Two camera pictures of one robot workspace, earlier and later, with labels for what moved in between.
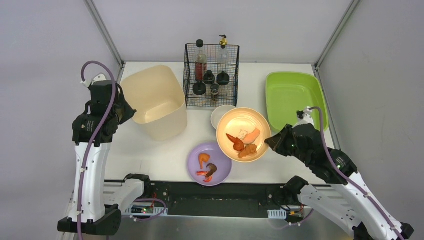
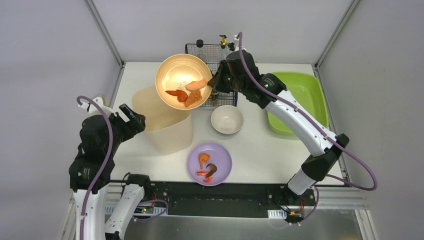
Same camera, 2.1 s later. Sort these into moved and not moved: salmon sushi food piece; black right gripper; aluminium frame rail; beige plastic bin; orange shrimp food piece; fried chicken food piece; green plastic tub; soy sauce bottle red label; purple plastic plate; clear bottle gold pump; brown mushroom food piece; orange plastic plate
Moved: fried chicken food piece; beige plastic bin; salmon sushi food piece; orange plastic plate; black right gripper
Not moved: orange shrimp food piece; clear bottle gold pump; soy sauce bottle red label; aluminium frame rail; brown mushroom food piece; green plastic tub; purple plastic plate
